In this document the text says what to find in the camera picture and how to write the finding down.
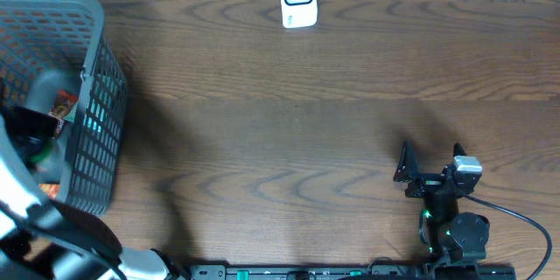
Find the orange chocolate bar wrapper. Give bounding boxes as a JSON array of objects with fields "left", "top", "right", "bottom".
[{"left": 39, "top": 89, "right": 79, "bottom": 199}]

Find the mint green tissue pack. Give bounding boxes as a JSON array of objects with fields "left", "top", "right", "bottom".
[{"left": 85, "top": 76, "right": 109, "bottom": 134}]

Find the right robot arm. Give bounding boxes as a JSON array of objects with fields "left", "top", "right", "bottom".
[{"left": 393, "top": 140, "right": 489, "bottom": 279}]

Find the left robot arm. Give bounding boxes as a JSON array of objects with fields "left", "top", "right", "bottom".
[{"left": 1, "top": 107, "right": 191, "bottom": 279}]

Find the grey plastic basket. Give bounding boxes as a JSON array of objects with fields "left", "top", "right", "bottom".
[{"left": 1, "top": 0, "right": 129, "bottom": 215}]

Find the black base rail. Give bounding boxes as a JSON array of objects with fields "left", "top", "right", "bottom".
[{"left": 189, "top": 262, "right": 516, "bottom": 280}]

